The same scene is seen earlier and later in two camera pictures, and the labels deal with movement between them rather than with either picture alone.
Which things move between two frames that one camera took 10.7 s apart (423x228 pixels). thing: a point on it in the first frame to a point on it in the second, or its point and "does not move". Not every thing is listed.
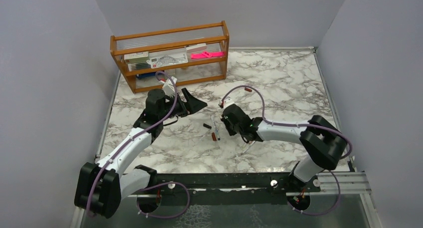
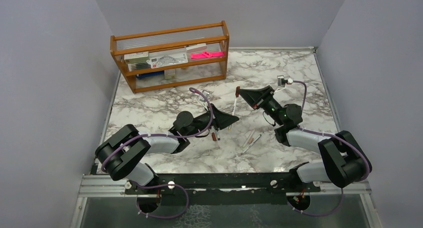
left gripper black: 193,104 to 222,119
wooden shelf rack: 189,55 does not move
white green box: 136,58 does not move
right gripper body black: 232,129 to 272,107
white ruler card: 159,59 does not move
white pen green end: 248,147 does not move
